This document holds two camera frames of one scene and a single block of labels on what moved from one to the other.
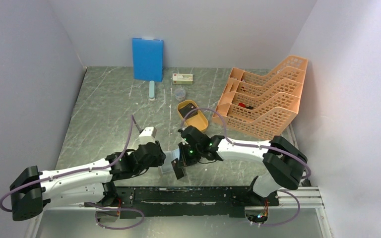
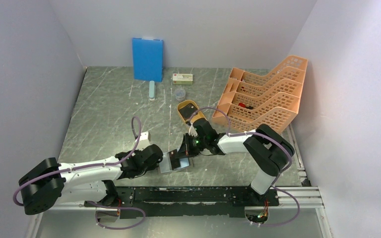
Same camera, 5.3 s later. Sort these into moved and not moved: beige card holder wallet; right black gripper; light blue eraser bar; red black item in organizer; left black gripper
Moved: right black gripper
Not moved: light blue eraser bar; red black item in organizer; left black gripper; beige card holder wallet
